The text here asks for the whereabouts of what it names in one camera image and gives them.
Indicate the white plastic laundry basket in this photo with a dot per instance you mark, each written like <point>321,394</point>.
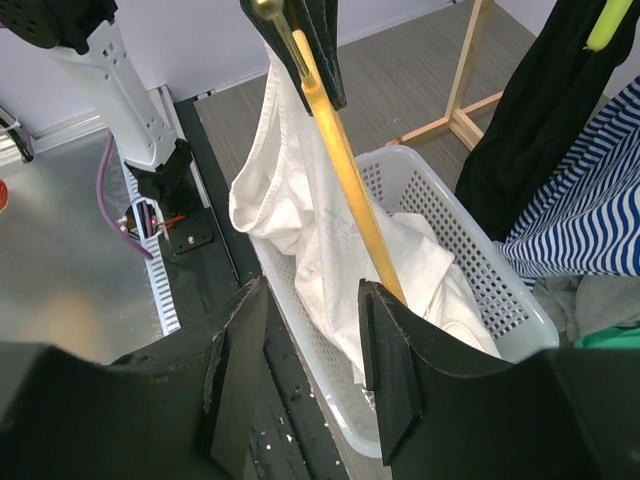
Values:
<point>400,181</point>

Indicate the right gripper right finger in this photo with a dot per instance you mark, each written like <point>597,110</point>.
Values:
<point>448,411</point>

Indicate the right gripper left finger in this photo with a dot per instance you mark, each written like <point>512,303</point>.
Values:
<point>140,417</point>

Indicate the grey tank top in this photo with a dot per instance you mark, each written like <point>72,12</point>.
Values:
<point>584,305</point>

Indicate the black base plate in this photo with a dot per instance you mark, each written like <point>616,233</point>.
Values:
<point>262,421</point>

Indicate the yellow plastic hanger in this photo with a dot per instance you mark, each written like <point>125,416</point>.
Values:
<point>337,144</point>

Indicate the black tank top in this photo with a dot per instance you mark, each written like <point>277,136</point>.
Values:
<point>546,103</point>

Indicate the lime green hanger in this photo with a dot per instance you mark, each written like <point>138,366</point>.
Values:
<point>607,24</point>

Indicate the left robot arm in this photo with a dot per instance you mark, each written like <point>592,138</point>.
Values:
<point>83,37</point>

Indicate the white slotted cable duct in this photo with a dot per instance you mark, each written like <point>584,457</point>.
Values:
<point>156,271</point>

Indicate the green tank top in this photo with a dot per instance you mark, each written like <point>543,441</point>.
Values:
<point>611,338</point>

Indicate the wooden clothes rack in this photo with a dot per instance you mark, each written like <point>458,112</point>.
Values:
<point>458,117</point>

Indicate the blue white striped tank top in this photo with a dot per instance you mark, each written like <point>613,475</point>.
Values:
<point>585,219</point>

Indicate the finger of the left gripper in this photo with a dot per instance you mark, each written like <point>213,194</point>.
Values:
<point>318,20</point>
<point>269,34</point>

